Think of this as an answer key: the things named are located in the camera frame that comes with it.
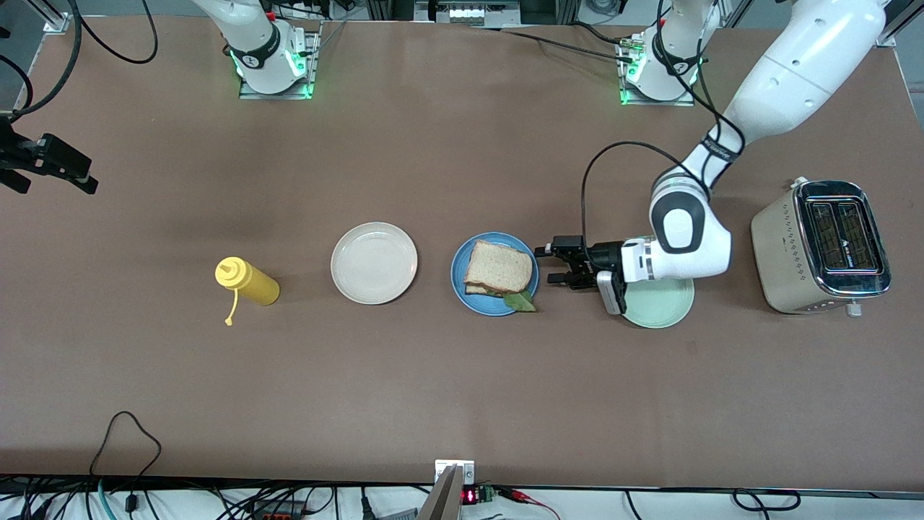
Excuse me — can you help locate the black coiled cable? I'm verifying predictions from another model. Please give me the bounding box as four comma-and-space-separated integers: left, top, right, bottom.
733, 489, 802, 512

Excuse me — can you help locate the red clip wire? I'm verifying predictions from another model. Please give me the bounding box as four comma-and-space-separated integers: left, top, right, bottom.
498, 487, 560, 520

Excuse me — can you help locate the black base power cable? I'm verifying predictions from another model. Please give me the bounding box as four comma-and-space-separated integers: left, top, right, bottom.
462, 24, 640, 62

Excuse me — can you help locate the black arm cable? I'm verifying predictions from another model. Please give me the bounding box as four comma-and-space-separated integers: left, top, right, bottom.
0, 0, 158, 120
580, 141, 723, 246

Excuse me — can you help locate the thin black looped cable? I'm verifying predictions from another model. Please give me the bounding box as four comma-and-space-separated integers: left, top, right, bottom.
90, 411, 162, 506

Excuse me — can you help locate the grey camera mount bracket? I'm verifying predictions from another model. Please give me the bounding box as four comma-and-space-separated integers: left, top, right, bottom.
417, 459, 476, 520

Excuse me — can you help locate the blue round plate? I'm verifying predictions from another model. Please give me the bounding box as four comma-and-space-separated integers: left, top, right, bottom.
451, 232, 540, 317

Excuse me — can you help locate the pale green round plate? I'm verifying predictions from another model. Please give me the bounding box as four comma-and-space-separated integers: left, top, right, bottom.
621, 278, 695, 329

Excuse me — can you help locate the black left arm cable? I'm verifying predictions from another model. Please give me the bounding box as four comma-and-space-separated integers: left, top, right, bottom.
580, 141, 723, 246

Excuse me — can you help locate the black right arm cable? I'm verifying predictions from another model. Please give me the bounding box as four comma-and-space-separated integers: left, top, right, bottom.
0, 0, 158, 120

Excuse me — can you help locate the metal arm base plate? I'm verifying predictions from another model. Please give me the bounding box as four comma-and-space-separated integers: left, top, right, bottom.
619, 35, 697, 108
238, 20, 318, 100

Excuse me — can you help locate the yellow squeeze bottle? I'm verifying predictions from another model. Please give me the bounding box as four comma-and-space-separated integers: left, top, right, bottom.
214, 256, 281, 326

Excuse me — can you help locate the beige round plate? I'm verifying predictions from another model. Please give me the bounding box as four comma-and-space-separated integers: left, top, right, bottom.
331, 222, 419, 305

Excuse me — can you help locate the beige chrome toaster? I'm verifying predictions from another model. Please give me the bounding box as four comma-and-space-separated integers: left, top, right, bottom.
751, 177, 892, 319

